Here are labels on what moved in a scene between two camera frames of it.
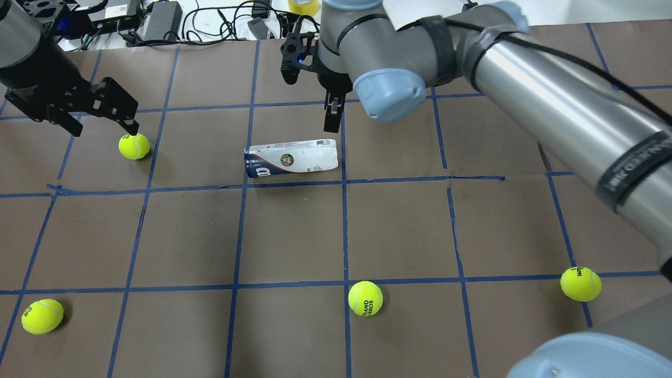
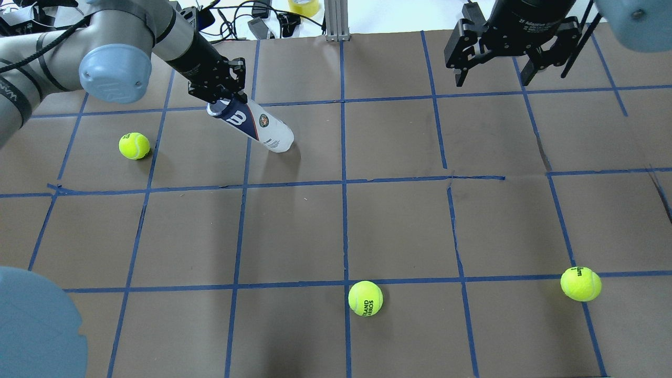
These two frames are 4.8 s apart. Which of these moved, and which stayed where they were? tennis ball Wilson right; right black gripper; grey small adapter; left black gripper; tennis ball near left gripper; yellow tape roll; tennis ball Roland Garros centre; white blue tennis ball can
Moved: white blue tennis ball can; left black gripper; right black gripper
Stayed: tennis ball Wilson right; yellow tape roll; grey small adapter; tennis ball near left gripper; tennis ball Roland Garros centre
